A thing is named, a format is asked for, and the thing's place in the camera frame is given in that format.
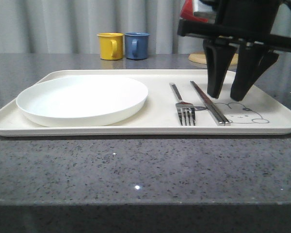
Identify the red enamel mug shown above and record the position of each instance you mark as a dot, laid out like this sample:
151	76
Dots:
199	10

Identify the steel chopstick pair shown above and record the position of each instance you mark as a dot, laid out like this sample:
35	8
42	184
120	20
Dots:
216	114

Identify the blue enamel mug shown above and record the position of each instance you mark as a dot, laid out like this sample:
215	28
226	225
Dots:
136	45

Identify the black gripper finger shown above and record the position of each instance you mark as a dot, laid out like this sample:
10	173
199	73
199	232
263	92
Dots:
216	76
252	63

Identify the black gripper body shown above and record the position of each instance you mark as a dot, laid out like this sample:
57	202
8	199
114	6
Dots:
243	21

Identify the yellow enamel mug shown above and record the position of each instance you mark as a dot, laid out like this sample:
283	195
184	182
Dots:
111	46

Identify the grey pleated curtain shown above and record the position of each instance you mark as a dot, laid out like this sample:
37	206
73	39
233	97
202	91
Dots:
71	26

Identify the white round plate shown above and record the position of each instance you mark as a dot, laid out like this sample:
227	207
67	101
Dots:
82	100

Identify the wooden mug tree stand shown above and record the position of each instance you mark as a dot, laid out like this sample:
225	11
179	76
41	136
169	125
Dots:
198	58

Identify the cream rabbit serving tray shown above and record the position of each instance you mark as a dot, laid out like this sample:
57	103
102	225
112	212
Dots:
257	113

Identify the steel fork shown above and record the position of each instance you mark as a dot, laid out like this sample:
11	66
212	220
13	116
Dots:
185	110

